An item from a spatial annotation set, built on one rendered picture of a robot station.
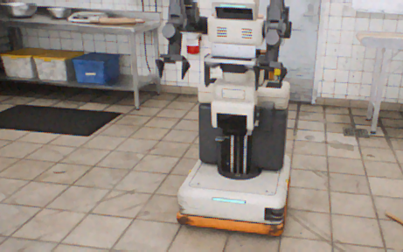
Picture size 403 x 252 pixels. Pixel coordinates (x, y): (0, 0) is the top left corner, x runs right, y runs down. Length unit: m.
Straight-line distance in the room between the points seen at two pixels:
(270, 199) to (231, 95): 0.61
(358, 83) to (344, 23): 0.72
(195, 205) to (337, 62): 2.94
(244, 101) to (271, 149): 0.47
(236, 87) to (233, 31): 0.28
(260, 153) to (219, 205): 0.42
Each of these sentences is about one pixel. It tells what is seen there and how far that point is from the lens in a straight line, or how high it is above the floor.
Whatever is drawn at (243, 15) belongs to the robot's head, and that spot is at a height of 1.24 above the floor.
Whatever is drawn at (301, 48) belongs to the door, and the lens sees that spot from 4.73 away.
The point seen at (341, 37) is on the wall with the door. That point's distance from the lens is 4.69.
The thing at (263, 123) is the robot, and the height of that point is 0.66.
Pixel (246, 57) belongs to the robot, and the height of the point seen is 1.04.
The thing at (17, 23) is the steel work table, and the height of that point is 0.86.
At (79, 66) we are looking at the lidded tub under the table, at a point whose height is 0.42.
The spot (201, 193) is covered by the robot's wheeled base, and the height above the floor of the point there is 0.27.
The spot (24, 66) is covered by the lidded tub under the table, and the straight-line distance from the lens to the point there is 5.22.
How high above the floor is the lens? 1.41
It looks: 21 degrees down
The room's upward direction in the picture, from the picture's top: 3 degrees clockwise
